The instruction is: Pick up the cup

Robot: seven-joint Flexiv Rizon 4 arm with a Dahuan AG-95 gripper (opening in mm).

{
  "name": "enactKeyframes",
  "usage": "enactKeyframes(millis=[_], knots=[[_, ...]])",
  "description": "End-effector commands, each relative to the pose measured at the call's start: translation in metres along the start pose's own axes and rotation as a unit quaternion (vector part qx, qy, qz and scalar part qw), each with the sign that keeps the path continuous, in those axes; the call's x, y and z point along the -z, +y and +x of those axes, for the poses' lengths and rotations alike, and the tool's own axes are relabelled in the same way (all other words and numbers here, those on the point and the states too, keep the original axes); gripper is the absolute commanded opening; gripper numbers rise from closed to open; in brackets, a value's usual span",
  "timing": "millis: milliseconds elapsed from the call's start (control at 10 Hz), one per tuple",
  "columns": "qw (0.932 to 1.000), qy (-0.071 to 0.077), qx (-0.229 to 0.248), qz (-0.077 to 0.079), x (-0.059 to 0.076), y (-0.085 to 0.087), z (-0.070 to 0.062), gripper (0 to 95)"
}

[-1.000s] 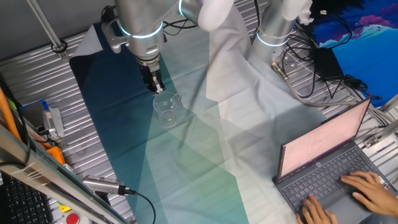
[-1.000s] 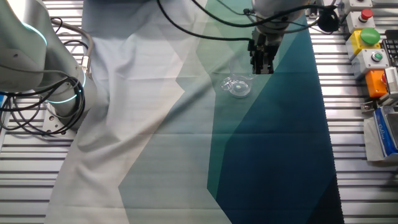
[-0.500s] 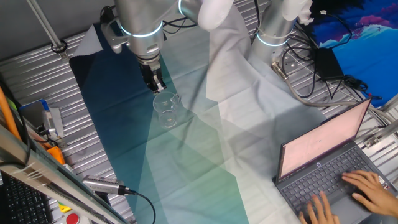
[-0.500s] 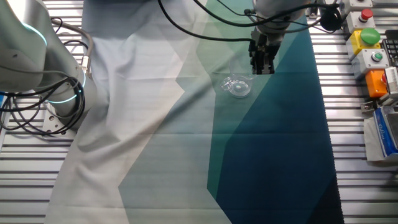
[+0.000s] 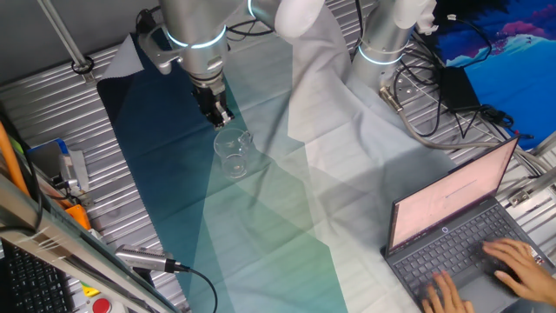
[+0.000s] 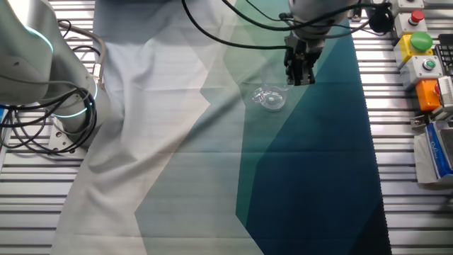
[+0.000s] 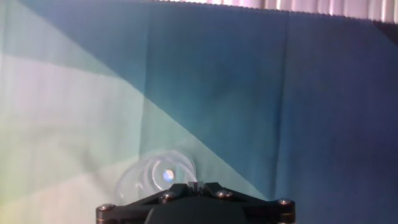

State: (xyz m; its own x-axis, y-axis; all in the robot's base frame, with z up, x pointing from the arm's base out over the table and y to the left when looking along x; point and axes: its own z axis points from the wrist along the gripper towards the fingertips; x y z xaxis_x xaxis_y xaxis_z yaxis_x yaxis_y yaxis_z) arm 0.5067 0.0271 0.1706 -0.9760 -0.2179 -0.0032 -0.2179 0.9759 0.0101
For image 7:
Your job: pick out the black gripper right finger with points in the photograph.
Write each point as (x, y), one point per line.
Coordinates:
(264, 210)

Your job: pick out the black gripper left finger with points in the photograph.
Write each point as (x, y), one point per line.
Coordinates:
(130, 210)

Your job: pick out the clear plastic cup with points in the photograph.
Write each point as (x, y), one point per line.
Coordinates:
(146, 177)

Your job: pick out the blue teal white cloth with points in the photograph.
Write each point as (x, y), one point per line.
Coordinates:
(217, 93)

